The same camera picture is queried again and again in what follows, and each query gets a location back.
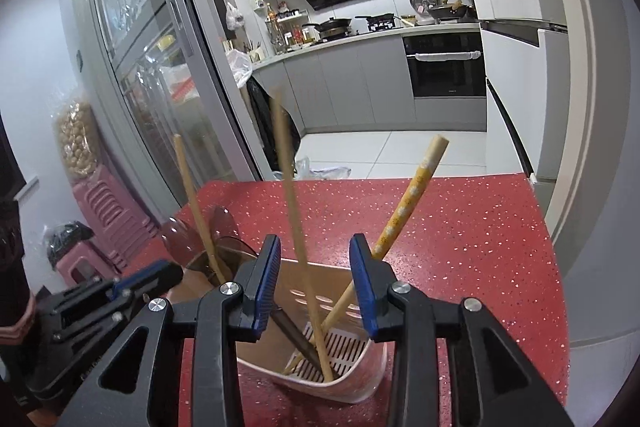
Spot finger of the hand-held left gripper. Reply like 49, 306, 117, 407
112, 259, 184, 305
51, 293, 151, 344

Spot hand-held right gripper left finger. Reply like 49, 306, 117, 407
59, 234, 282, 427

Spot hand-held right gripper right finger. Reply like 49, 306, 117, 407
349, 233, 573, 427

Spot beige plastic cutlery holder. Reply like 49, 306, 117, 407
170, 257, 388, 405

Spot smoky translucent plastic spoon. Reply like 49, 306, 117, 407
207, 205, 258, 283
270, 309, 323, 368
161, 217, 211, 269

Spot plain wooden chopstick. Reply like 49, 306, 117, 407
172, 134, 233, 285
270, 88, 336, 383

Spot yellow patterned wooden chopstick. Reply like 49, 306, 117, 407
285, 134, 450, 375

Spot single pink plastic stool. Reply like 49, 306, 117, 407
55, 239, 121, 288

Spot stack of pink plastic stools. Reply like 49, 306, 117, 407
70, 167, 161, 273

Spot black bag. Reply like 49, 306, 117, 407
46, 221, 96, 268

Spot plastic bag on floor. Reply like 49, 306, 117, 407
295, 157, 351, 180

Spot bag of pale round snacks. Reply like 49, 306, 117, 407
52, 99, 98, 180

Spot dark hanging garment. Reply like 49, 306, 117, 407
247, 77, 301, 172

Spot grey kitchen base cabinets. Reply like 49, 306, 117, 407
250, 42, 488, 132

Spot glass sliding door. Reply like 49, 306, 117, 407
65, 0, 266, 218

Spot black built-in oven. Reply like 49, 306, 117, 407
402, 32, 487, 98

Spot spice rack with bottles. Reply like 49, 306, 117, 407
265, 2, 321, 52

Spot black wok with rim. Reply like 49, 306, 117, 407
302, 18, 353, 35

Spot black frying pan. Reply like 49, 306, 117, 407
355, 13, 401, 25

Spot white hanging plastic bag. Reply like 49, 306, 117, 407
226, 2, 246, 30

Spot black wok with food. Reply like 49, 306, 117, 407
429, 2, 476, 20

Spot white towel on oven handle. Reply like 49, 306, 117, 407
415, 50, 482, 62

